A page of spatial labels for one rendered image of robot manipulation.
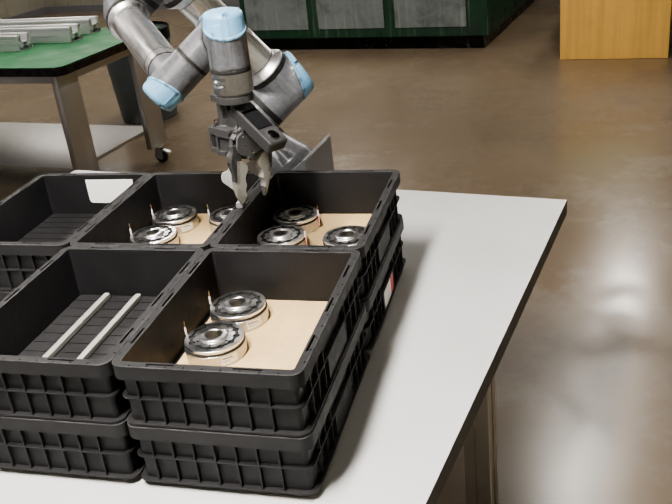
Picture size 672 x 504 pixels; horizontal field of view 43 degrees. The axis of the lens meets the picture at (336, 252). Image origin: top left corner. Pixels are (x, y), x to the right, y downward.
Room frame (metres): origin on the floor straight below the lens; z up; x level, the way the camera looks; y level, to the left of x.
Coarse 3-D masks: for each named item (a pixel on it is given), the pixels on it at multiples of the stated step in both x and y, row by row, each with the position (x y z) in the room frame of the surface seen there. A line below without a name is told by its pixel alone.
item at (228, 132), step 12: (216, 96) 1.58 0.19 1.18; (252, 96) 1.58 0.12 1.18; (228, 108) 1.59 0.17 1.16; (228, 120) 1.58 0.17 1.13; (216, 132) 1.58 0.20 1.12; (228, 132) 1.55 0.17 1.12; (240, 132) 1.55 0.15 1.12; (216, 144) 1.59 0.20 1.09; (228, 144) 1.57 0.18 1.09; (240, 144) 1.55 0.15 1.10; (252, 144) 1.57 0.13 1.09
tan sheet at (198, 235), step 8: (200, 216) 1.87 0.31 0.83; (208, 216) 1.86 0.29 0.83; (200, 224) 1.82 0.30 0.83; (208, 224) 1.82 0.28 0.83; (192, 232) 1.78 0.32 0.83; (200, 232) 1.78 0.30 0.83; (208, 232) 1.77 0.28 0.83; (184, 240) 1.74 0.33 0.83; (192, 240) 1.74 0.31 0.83; (200, 240) 1.73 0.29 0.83
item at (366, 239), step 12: (396, 180) 1.71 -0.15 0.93; (384, 192) 1.64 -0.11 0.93; (384, 204) 1.58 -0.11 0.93; (240, 216) 1.60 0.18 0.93; (372, 216) 1.52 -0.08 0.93; (228, 228) 1.55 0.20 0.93; (372, 228) 1.47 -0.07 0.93; (216, 240) 1.49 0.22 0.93; (360, 240) 1.42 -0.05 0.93; (372, 240) 1.46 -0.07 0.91; (360, 252) 1.39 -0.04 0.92
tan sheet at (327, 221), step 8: (320, 216) 1.79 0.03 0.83; (328, 216) 1.78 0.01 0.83; (336, 216) 1.78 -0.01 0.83; (344, 216) 1.77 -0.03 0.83; (352, 216) 1.77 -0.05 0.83; (360, 216) 1.76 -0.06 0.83; (368, 216) 1.76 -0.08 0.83; (320, 224) 1.74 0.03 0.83; (328, 224) 1.74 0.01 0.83; (336, 224) 1.73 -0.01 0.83; (344, 224) 1.73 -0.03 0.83; (352, 224) 1.72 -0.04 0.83; (360, 224) 1.72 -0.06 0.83; (312, 232) 1.70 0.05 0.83; (320, 232) 1.70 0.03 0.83; (312, 240) 1.66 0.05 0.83; (320, 240) 1.66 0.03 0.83
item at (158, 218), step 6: (162, 210) 1.86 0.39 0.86; (186, 210) 1.84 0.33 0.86; (192, 210) 1.83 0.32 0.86; (156, 216) 1.83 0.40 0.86; (162, 216) 1.82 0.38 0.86; (180, 216) 1.81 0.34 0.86; (186, 216) 1.81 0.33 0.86; (192, 216) 1.80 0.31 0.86; (156, 222) 1.79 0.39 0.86; (162, 222) 1.78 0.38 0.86; (168, 222) 1.78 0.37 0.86; (174, 222) 1.78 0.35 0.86; (180, 222) 1.78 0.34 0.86
